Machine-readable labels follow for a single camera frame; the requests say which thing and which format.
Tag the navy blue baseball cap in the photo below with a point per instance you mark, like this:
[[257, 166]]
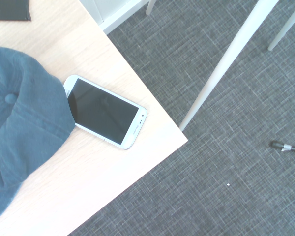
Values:
[[27, 118]]

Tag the white smartphone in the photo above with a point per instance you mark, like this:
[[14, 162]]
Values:
[[105, 111]]

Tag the black wallet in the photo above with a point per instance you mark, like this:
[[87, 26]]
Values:
[[7, 9]]

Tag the white coat rack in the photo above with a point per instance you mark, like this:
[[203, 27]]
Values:
[[226, 64]]

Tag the black tripod stand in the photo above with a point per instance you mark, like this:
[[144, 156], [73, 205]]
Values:
[[293, 148]]

